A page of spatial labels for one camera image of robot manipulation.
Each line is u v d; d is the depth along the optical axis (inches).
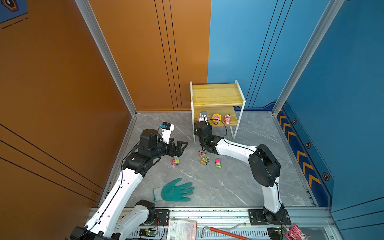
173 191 31.7
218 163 35.4
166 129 24.5
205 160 35.9
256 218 28.5
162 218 28.9
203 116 29.9
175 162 35.2
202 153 36.9
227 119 35.1
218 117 35.1
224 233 27.4
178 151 25.0
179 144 24.9
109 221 15.3
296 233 26.8
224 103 31.4
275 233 27.8
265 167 20.0
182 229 26.3
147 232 27.7
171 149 24.5
